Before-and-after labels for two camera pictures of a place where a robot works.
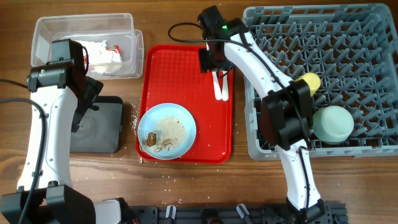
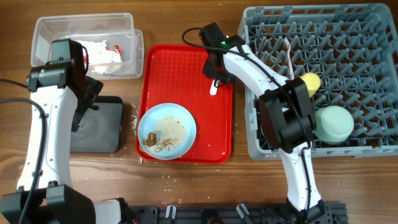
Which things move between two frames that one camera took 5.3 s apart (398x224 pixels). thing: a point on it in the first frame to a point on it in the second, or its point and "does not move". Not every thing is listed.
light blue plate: (166, 131) does not move
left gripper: (94, 88) does not move
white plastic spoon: (225, 93) to (291, 74)
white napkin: (101, 60) does not move
